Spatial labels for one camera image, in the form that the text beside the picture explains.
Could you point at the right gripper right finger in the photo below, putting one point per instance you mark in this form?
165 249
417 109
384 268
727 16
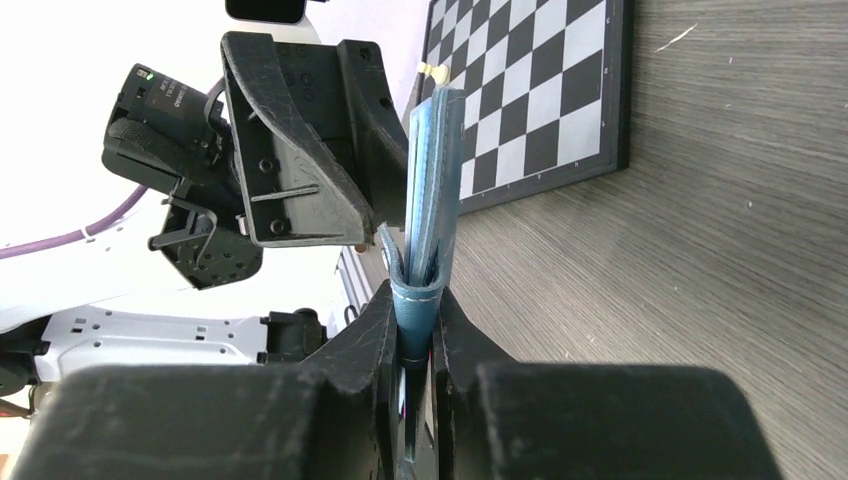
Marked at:
498 418

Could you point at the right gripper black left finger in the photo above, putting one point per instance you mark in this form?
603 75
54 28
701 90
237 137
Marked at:
330 416

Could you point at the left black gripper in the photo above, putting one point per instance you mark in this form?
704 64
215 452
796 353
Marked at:
292 144

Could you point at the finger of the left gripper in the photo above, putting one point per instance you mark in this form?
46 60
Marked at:
379 142

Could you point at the light blue card holder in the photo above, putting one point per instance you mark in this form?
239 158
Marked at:
421 268

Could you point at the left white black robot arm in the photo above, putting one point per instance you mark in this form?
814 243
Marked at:
44 348

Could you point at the cream chess piece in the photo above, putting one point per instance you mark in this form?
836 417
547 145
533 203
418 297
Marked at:
440 74

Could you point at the black white chessboard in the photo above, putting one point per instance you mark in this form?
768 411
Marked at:
548 86

